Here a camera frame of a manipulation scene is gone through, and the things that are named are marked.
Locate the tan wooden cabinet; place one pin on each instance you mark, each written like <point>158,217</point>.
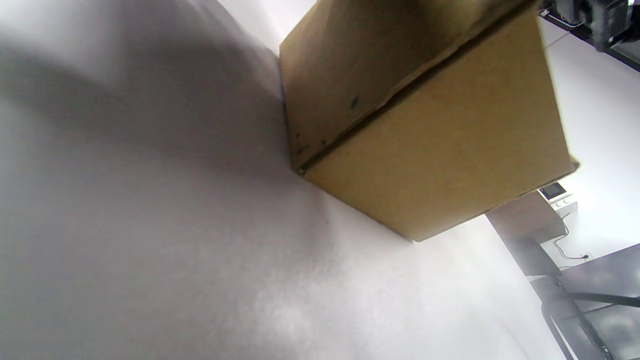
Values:
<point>522,215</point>

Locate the small white appliance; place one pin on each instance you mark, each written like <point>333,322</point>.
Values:
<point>556,192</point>

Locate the black equipment rack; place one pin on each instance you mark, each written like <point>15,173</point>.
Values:
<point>607,25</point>

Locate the small brown cardboard mailer box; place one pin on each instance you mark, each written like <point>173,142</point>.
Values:
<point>440,125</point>

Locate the black glossy desk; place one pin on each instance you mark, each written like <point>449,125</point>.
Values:
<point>610,280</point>

